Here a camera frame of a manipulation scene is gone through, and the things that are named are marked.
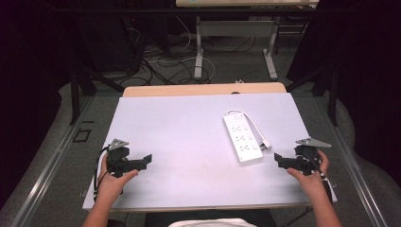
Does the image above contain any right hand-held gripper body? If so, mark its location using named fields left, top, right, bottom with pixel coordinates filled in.
left=294, top=136, right=333, bottom=176

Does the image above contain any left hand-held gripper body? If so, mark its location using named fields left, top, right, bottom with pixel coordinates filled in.
left=106, top=138, right=140, bottom=178

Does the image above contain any person's right hand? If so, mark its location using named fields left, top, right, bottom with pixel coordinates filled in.
left=286, top=149, right=331, bottom=199

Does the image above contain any person's left hand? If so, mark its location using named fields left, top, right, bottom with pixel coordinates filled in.
left=96, top=154, right=140, bottom=202

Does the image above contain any white power strip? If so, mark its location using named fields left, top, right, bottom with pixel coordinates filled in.
left=222, top=113, right=265, bottom=165

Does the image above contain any white table mat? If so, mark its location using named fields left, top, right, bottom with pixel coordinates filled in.
left=82, top=92, right=339, bottom=212

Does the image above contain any black metal stand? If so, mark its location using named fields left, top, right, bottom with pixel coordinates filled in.
left=69, top=61, right=126, bottom=126
left=286, top=64, right=340, bottom=127

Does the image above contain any person's white shirt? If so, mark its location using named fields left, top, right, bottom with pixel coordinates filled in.
left=167, top=218, right=258, bottom=227

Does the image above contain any black computer cabinet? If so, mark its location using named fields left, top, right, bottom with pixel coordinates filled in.
left=74, top=10, right=145, bottom=74

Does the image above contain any white desk with metal legs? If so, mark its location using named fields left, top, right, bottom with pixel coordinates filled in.
left=175, top=0, right=320, bottom=80

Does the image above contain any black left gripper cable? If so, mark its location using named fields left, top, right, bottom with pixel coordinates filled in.
left=93, top=146, right=110, bottom=202

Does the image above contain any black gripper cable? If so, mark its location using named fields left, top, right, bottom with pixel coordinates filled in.
left=93, top=146, right=110, bottom=202
left=310, top=154, right=336, bottom=204

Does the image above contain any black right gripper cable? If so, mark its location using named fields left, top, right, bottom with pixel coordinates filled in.
left=310, top=154, right=336, bottom=204

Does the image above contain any white power strip cable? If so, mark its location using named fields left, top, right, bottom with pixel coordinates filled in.
left=225, top=109, right=272, bottom=150

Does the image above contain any black floor socket frame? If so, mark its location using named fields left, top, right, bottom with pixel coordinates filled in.
left=72, top=128, right=93, bottom=144

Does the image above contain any tangle of floor cables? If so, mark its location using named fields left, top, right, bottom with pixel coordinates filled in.
left=119, top=17, right=258, bottom=87

